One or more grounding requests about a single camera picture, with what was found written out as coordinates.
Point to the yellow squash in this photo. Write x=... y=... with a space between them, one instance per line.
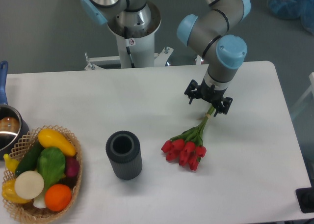
x=52 y=138

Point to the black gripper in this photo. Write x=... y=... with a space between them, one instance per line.
x=211 y=91

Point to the white round radish slice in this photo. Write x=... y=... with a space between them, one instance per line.
x=29 y=185

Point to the dark grey ribbed vase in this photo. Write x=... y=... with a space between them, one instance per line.
x=124 y=153

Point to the black device at table edge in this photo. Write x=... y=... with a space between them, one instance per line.
x=305 y=197

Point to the blue plastic bag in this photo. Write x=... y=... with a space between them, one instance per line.
x=294 y=9

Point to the green lettuce leaf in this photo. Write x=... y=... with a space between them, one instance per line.
x=51 y=166

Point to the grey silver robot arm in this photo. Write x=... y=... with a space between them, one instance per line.
x=134 y=23

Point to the white frame at right edge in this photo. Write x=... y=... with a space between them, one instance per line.
x=303 y=100

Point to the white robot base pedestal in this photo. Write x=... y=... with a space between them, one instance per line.
x=133 y=53

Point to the blue handled saucepan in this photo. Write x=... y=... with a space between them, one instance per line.
x=12 y=125

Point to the orange fruit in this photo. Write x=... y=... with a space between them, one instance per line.
x=58 y=197

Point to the purple red onion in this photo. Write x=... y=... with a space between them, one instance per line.
x=71 y=167

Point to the yellow bell pepper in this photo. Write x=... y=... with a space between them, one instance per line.
x=9 y=193

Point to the green cucumber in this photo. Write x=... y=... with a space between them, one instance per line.
x=29 y=160

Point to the woven wicker basket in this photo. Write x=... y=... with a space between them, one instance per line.
x=27 y=213

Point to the white leek stalk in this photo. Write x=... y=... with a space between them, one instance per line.
x=39 y=201

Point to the red tulip bouquet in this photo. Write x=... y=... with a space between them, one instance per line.
x=188 y=147

